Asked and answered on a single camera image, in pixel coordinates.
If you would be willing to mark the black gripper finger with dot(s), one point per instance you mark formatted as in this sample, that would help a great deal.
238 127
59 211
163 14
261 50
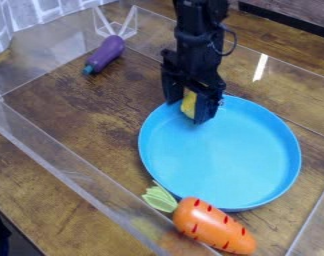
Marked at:
207 102
171 86

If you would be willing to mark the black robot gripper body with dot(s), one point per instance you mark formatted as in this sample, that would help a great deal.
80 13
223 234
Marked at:
199 42

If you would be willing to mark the yellow toy lemon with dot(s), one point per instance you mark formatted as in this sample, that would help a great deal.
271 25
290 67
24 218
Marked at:
187 106

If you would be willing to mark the blue round tray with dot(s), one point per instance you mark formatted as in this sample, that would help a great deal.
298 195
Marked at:
238 161

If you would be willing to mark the purple toy eggplant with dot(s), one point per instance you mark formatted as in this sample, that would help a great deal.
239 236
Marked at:
106 53

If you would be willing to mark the orange toy carrot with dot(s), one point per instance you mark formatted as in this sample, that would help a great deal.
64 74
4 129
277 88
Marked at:
198 220

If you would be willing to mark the white patterned curtain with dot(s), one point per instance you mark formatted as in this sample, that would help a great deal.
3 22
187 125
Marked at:
20 14

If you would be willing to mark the clear acrylic enclosure wall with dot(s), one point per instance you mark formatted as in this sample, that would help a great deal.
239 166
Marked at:
71 173

